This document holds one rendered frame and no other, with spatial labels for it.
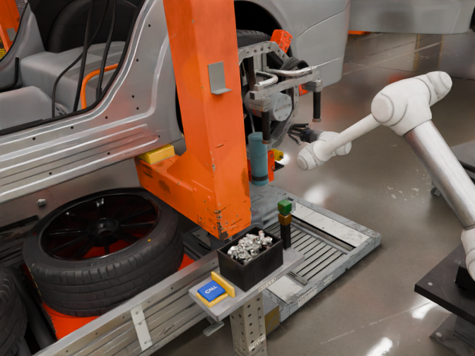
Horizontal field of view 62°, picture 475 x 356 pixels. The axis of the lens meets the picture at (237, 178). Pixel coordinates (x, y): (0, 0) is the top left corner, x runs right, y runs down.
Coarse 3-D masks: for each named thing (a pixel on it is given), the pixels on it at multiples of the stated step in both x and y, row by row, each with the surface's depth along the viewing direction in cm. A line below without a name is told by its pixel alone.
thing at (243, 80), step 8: (240, 64) 192; (272, 64) 205; (240, 72) 192; (240, 80) 194; (264, 80) 204; (280, 80) 210; (248, 88) 204; (248, 112) 204; (248, 120) 208; (256, 120) 225; (248, 128) 224; (256, 128) 221; (272, 128) 216; (248, 144) 208
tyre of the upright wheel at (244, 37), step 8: (240, 32) 184; (248, 32) 185; (256, 32) 189; (240, 40) 183; (248, 40) 186; (256, 40) 189; (264, 40) 193; (176, 88) 190; (176, 96) 192; (176, 104) 193; (176, 112) 195
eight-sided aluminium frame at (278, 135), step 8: (240, 48) 178; (248, 48) 177; (256, 48) 180; (264, 48) 183; (272, 48) 186; (280, 48) 190; (240, 56) 175; (248, 56) 179; (272, 56) 194; (280, 56) 191; (280, 64) 199; (288, 88) 208; (296, 88) 206; (296, 96) 208; (296, 104) 210; (296, 112) 212; (288, 120) 210; (280, 128) 214; (288, 128) 212; (272, 136) 212; (280, 136) 210; (272, 144) 208; (280, 144) 212; (248, 152) 197
